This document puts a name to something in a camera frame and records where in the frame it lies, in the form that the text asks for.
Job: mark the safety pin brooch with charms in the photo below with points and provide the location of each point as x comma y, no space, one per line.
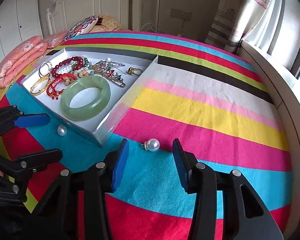
112,73

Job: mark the white crown-print curtain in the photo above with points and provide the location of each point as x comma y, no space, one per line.
277,17

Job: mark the white wooden headboard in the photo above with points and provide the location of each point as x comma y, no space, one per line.
90,2

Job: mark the round patterned cushion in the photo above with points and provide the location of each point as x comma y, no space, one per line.
82,25

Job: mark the silver brooch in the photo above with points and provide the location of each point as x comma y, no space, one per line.
108,60

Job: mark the thin metal hoop bangle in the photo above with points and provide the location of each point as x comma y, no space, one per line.
39,70

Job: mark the white upright rod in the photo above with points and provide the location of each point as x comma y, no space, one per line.
159,5

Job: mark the beige striped curtain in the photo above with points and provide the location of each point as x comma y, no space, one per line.
227,25

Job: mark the green jade bangle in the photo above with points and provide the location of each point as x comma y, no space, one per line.
67,105

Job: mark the pink floral quilt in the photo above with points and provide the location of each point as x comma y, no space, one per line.
20,55

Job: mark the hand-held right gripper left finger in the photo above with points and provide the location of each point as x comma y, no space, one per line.
121,165

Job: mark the beige blanket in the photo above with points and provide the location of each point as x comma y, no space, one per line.
110,23

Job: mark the grey cardboard box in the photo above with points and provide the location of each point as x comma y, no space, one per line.
140,80

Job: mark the striped colourful cloth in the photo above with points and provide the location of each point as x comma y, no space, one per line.
202,130

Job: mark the white pearl pendant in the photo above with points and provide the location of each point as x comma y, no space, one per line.
61,130
153,145

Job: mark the wall socket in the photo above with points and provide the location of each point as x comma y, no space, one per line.
181,14

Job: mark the gold bangle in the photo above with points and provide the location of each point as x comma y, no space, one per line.
41,82

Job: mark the white wardrobe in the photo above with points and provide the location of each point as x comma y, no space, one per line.
15,17

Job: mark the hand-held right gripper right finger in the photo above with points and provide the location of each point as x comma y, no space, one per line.
180,167

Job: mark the white windowsill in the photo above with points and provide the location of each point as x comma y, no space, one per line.
277,80

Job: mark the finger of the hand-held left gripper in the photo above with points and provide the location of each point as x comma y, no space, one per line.
32,120
40,158

